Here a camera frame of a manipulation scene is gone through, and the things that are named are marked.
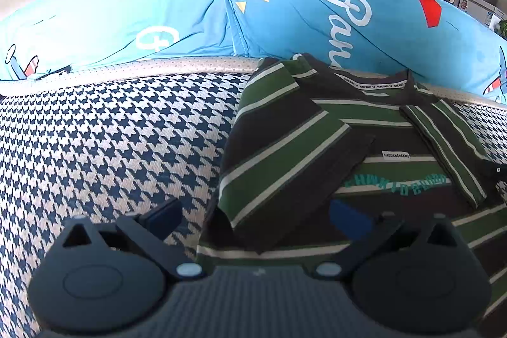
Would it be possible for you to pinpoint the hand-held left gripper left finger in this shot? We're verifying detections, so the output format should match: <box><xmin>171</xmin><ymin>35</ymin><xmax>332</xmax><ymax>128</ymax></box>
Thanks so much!
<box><xmin>59</xmin><ymin>198</ymin><xmax>207</xmax><ymax>281</ymax></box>

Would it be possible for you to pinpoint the white chest freezer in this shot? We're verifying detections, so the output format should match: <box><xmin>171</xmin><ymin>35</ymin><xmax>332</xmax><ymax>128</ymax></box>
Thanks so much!
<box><xmin>459</xmin><ymin>0</ymin><xmax>504</xmax><ymax>30</ymax></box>

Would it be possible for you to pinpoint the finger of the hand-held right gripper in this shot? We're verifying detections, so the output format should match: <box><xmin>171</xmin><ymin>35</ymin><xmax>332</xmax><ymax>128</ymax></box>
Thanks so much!
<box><xmin>479</xmin><ymin>158</ymin><xmax>507</xmax><ymax>204</ymax></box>

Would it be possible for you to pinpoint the green brown striped t-shirt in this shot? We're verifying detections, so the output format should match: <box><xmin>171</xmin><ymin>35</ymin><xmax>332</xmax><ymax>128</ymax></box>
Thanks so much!
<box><xmin>196</xmin><ymin>53</ymin><xmax>507</xmax><ymax>325</ymax></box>

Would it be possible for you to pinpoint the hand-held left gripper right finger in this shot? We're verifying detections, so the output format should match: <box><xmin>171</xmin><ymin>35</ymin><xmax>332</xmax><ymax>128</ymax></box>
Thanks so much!
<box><xmin>310</xmin><ymin>199</ymin><xmax>457</xmax><ymax>280</ymax></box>

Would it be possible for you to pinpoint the houndstooth sofa seat cover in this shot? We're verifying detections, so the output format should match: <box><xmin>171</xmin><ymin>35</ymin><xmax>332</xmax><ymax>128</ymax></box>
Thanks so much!
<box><xmin>0</xmin><ymin>57</ymin><xmax>507</xmax><ymax>338</ymax></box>

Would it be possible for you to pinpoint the blue printed sofa backrest cover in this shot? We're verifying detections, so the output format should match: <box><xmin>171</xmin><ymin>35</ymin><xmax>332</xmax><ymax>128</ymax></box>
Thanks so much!
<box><xmin>0</xmin><ymin>0</ymin><xmax>507</xmax><ymax>106</ymax></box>

